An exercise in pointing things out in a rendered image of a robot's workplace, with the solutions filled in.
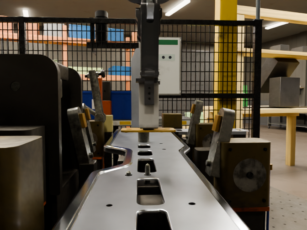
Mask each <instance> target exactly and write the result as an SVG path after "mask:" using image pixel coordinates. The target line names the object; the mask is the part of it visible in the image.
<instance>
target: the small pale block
mask: <svg viewBox="0 0 307 230"><path fill-rule="evenodd" d="M112 133H113V115H106V121H105V122H104V136H105V144H106V142H107V141H108V140H109V138H110V137H111V136H112ZM108 167H112V153H108V152H105V154H104V168H108Z"/></svg>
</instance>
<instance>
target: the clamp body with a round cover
mask: <svg viewBox="0 0 307 230"><path fill-rule="evenodd" d="M0 230H44V191H43V152H42V136H0Z"/></svg>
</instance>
